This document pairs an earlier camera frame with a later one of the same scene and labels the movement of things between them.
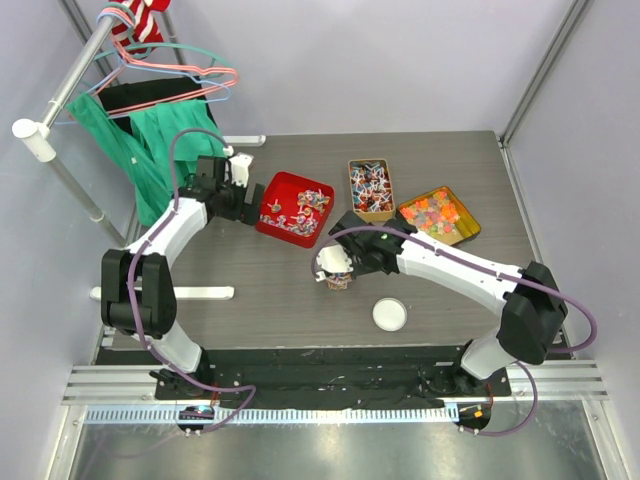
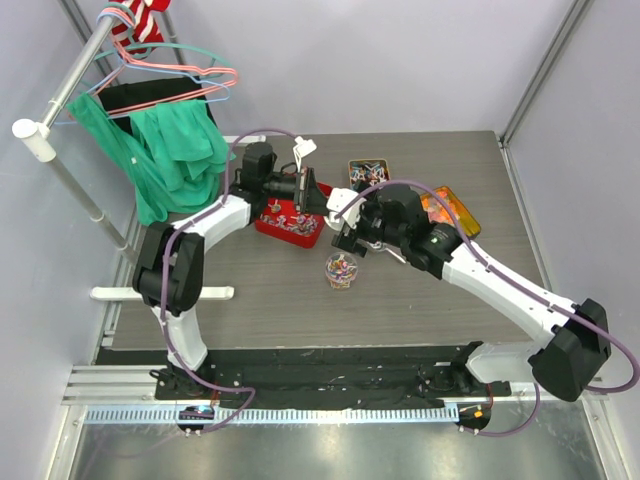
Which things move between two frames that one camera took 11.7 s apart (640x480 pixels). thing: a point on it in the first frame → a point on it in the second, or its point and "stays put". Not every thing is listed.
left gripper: (250, 212) → (310, 199)
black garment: (120, 95) stays put
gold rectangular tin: (371, 188) stays put
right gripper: (357, 268) → (350, 244)
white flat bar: (188, 293) stays put
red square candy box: (292, 209) stays put
